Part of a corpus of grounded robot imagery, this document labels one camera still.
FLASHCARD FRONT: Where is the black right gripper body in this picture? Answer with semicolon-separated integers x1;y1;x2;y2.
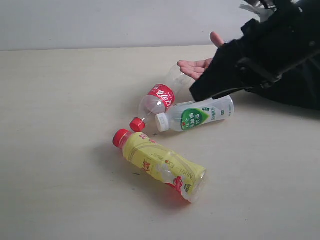
190;37;282;102

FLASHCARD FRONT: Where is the green-label white-cap bottle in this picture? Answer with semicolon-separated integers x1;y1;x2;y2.
155;95;235;132

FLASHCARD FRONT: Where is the yellow-label red-cap bottle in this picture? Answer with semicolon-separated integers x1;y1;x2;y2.
113;129;207;203

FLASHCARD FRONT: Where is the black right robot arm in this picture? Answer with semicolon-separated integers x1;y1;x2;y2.
189;0;320;102

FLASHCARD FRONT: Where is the black sleeved forearm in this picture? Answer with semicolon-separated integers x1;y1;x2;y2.
248;55;320;111

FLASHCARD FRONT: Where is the clear red-label cola bottle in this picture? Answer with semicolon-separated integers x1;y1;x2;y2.
129;65;193;132

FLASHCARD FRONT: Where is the open bare human hand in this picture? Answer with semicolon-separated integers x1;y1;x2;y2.
177;31;225;81

